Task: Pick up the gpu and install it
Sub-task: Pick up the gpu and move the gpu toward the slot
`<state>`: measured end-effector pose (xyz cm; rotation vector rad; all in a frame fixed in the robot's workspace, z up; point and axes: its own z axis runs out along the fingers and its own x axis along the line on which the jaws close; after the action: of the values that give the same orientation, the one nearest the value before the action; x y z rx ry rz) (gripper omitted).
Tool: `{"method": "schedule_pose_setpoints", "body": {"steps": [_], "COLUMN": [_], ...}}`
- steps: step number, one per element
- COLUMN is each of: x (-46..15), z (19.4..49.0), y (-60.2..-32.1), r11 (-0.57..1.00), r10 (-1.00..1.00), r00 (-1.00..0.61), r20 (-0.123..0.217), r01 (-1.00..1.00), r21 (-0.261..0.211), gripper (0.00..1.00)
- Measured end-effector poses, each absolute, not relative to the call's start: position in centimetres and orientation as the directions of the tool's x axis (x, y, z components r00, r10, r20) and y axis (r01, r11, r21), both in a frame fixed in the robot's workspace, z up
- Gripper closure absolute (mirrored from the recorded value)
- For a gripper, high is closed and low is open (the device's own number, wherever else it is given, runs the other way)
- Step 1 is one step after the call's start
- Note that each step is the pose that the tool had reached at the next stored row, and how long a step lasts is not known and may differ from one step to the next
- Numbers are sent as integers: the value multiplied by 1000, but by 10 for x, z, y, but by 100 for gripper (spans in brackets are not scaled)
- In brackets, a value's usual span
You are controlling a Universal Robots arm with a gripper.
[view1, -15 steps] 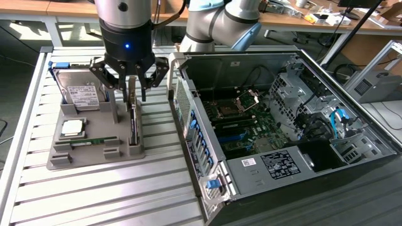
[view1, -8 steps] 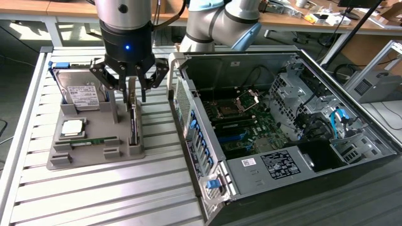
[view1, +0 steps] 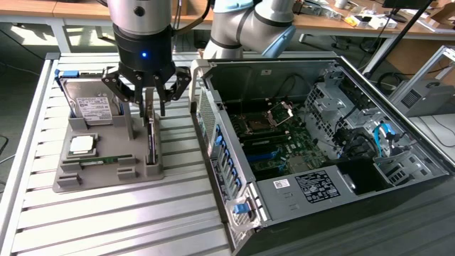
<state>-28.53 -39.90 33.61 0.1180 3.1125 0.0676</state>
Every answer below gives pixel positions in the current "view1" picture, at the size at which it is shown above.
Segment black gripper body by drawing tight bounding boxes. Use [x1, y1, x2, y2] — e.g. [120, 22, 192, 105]
[113, 25, 177, 82]

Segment graphics card with black fan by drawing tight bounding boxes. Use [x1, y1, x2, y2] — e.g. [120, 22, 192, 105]
[143, 87, 161, 166]

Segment hard disk in blue carrier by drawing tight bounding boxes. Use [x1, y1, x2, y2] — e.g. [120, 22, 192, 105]
[53, 68, 124, 126]

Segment open black PC case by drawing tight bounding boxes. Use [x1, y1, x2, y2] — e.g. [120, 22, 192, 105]
[188, 54, 455, 256]

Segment silver CPU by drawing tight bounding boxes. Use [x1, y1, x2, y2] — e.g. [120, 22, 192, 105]
[69, 135, 99, 157]

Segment CPU socket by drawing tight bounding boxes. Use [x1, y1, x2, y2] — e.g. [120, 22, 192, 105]
[241, 111, 276, 134]

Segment green RAM stick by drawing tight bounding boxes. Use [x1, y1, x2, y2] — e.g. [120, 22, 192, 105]
[80, 156, 121, 165]

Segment metal socket cover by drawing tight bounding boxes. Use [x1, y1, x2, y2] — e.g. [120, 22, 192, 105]
[265, 101, 296, 126]

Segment black-latched black RAM slot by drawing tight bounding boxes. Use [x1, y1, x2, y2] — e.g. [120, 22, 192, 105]
[244, 137, 290, 145]
[241, 132, 288, 140]

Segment grey parts rack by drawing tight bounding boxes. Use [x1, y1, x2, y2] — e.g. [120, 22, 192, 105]
[52, 90, 167, 193]

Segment blue expansion slot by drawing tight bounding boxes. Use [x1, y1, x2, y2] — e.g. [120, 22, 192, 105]
[247, 152, 282, 162]

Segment silver drive cage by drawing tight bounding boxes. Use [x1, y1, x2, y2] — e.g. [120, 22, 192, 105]
[304, 79, 360, 139]

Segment green motherboard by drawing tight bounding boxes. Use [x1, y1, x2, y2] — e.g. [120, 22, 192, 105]
[227, 106, 331, 182]

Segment silver chipset heatsink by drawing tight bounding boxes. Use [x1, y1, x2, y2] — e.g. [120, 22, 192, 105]
[288, 156, 310, 173]

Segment grey electronics box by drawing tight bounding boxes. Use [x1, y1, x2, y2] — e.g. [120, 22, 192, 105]
[300, 0, 330, 15]

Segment grey power supply unit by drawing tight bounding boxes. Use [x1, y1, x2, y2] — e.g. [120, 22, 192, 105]
[252, 164, 359, 223]

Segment white black yellow box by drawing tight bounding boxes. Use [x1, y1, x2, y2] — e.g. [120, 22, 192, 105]
[346, 14, 372, 27]

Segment white small carton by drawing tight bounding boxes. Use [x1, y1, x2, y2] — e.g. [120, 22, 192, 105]
[370, 15, 399, 30]

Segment black stand pole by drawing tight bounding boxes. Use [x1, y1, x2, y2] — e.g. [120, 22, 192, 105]
[362, 0, 439, 78]

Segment silver disk bay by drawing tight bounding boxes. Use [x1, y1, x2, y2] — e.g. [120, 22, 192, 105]
[372, 150, 430, 187]

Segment black monitor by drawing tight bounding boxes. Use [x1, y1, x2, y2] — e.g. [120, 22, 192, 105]
[382, 0, 432, 23]

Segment cluttered wooden desk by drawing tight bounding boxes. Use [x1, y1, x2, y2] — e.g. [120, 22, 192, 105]
[295, 5, 455, 78]

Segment grey vented machine box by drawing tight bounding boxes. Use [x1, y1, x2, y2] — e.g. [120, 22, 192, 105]
[388, 78, 455, 118]

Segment brown cardboard piece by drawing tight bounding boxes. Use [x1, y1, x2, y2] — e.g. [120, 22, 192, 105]
[426, 4, 455, 26]

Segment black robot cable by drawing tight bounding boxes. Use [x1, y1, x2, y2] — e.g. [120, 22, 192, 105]
[169, 4, 213, 31]

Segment black power wire bundle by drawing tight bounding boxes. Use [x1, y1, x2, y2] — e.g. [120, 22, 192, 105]
[332, 125, 380, 161]

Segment light blue disk wire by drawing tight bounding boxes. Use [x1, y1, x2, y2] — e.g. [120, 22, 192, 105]
[372, 121, 398, 161]

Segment aluminium profile frame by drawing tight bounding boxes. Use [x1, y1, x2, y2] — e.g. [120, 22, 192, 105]
[388, 44, 455, 94]

